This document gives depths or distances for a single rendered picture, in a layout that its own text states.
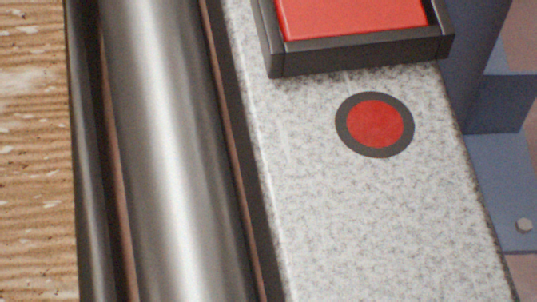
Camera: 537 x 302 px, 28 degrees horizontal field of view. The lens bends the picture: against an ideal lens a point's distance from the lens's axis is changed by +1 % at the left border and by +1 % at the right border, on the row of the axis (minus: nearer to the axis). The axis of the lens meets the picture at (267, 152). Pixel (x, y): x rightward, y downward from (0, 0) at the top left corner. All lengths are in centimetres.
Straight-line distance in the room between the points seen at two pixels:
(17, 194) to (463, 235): 16
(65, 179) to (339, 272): 10
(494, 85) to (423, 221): 107
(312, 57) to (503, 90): 106
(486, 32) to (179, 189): 88
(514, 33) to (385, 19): 127
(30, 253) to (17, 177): 3
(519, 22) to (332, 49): 130
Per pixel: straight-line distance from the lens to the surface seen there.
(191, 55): 44
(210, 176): 40
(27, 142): 39
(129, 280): 43
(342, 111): 43
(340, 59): 43
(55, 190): 38
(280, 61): 42
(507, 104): 151
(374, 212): 40
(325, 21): 44
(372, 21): 44
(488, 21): 123
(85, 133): 42
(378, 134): 42
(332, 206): 40
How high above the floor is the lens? 126
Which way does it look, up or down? 57 degrees down
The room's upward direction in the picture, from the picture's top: 7 degrees clockwise
